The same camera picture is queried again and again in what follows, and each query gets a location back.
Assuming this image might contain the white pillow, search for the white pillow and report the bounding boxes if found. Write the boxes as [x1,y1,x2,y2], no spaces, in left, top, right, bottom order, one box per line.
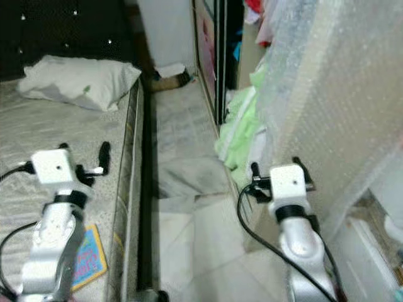
[16,55,142,113]

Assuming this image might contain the colourful children's picture book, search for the colourful children's picture book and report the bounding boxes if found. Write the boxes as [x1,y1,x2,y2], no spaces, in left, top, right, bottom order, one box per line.
[69,223,109,292]

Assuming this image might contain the white quilted mattress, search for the white quilted mattress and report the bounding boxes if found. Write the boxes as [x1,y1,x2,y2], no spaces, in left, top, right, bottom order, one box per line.
[0,79,147,302]

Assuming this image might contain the light green folded clothes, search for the light green folded clothes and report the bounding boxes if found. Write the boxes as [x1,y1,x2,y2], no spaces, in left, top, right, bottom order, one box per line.
[214,63,270,189]

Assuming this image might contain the grey floor mat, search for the grey floor mat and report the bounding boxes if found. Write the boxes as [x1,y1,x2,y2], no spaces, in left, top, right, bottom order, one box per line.
[156,157,234,199]

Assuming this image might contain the large bubble wrapped panel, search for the large bubble wrapped panel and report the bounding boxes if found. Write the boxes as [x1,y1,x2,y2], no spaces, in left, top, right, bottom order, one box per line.
[255,0,403,221]

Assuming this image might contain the dark tufted headboard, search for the dark tufted headboard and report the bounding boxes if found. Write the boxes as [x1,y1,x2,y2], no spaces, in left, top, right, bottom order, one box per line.
[0,0,144,82]

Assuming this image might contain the sliding door wardrobe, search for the sliding door wardrobe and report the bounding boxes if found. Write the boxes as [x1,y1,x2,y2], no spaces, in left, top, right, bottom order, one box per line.
[192,0,249,126]

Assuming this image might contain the silver left robot leg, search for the silver left robot leg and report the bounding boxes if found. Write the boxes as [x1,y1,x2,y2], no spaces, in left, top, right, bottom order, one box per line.
[132,289,169,302]

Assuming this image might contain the red hanging clothes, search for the red hanging clothes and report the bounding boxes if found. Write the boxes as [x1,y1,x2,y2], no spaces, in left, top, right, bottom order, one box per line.
[244,0,265,16]

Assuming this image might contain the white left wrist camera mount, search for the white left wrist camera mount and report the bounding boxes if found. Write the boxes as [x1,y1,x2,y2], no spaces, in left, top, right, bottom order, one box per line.
[31,149,81,189]

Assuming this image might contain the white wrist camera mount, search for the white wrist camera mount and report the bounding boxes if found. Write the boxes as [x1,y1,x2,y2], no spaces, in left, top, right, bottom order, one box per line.
[268,164,312,211]
[31,149,81,189]

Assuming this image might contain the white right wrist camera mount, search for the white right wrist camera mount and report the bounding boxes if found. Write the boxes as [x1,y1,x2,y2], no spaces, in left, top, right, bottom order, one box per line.
[268,164,312,211]

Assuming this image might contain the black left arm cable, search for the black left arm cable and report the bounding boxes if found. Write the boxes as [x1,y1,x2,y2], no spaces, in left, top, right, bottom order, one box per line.
[0,165,33,183]
[0,221,38,296]

